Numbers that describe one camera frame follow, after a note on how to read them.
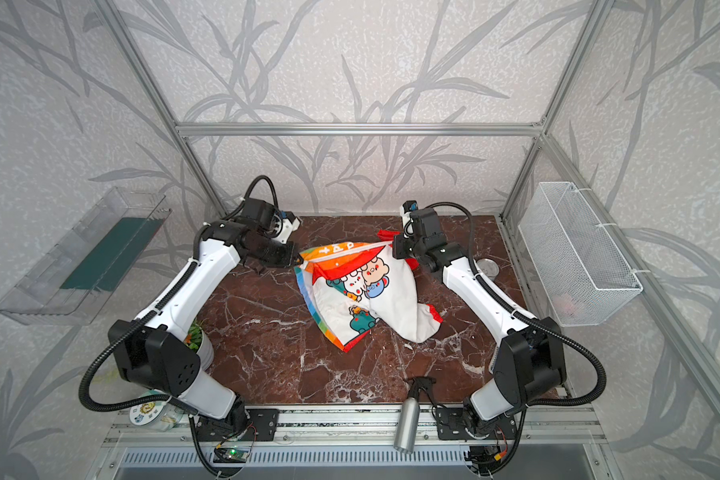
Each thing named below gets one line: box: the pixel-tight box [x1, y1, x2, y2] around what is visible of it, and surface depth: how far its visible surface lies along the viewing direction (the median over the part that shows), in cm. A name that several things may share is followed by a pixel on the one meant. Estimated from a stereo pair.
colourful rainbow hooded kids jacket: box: [294, 230, 443, 353], surface depth 89 cm
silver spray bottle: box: [393, 376, 437, 454], surface depth 74 cm
